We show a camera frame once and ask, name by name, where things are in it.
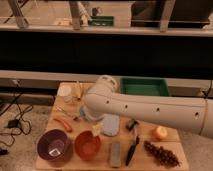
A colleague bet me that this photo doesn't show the orange chili pepper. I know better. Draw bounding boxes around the orange chili pepper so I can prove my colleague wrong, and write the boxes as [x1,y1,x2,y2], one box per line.
[54,118,73,132]

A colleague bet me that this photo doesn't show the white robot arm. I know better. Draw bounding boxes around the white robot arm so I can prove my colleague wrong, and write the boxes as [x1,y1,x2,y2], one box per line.
[84,75,213,139]

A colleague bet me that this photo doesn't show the green plastic tray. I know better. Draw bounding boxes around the green plastic tray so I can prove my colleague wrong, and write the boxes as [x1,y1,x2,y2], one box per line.
[120,77,170,96]

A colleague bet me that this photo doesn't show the blue folded cloth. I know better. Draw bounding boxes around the blue folded cloth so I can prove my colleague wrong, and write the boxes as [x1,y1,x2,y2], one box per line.
[102,114,120,137]

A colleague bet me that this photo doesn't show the orange bowl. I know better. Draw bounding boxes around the orange bowl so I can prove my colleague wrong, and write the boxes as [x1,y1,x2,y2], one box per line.
[74,131,101,160]

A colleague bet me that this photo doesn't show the blue small cup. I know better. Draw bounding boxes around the blue small cup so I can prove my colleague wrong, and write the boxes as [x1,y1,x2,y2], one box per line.
[79,106,87,120]

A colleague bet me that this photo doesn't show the gray sharpening stone block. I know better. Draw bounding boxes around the gray sharpening stone block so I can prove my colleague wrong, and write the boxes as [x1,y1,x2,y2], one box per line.
[110,141,121,168]

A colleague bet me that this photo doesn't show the black brush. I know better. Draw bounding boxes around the black brush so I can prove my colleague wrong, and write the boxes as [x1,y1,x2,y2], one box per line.
[126,119,138,131]

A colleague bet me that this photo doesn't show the metal whisk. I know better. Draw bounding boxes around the metal whisk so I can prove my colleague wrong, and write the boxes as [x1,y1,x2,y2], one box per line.
[53,106,80,121]

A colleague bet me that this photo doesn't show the purple bowl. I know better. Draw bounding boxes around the purple bowl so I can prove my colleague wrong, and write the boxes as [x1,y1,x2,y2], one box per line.
[37,129,70,161]

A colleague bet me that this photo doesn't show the clear plastic container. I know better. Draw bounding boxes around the clear plastic container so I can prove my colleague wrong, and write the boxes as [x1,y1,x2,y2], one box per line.
[57,85,72,97]

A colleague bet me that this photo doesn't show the orange round fruit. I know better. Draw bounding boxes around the orange round fruit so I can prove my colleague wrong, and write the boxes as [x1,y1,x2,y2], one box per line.
[153,126,168,140]

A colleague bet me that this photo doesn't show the brown pine cone cluster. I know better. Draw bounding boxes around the brown pine cone cluster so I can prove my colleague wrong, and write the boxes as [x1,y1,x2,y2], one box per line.
[144,141,180,168]

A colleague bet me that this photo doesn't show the black handled knife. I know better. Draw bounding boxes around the black handled knife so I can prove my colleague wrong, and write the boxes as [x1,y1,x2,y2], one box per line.
[125,128,140,166]

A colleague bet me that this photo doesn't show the black power cables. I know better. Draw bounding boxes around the black power cables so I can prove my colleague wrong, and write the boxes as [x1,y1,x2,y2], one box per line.
[0,79,34,156]

